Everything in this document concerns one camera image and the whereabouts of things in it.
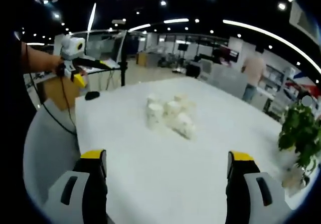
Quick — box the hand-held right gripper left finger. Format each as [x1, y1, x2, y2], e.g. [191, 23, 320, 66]
[44, 148, 108, 224]

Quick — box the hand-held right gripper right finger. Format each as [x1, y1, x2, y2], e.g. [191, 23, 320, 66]
[225, 150, 289, 224]

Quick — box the cluster of white paper cups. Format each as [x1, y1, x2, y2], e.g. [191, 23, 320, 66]
[145, 92, 198, 141]

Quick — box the small black object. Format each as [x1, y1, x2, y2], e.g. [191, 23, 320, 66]
[84, 91, 101, 101]

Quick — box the brown cardboard box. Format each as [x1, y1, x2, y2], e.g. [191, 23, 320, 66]
[43, 76, 81, 112]

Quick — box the black stand pole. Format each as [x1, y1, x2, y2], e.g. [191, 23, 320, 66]
[119, 31, 129, 87]

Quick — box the white chair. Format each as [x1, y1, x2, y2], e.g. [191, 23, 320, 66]
[23, 100, 82, 211]

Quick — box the green potted plant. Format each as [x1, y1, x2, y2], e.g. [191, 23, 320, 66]
[277, 101, 321, 197]

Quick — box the white table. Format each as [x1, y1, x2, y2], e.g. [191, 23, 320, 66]
[74, 77, 303, 224]

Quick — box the grey partition counter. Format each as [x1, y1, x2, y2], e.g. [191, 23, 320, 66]
[200, 62, 249, 99]

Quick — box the ceiling air vent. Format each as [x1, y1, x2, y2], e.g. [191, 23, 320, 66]
[288, 0, 321, 43]

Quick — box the black cable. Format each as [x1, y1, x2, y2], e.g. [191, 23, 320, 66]
[24, 42, 77, 136]

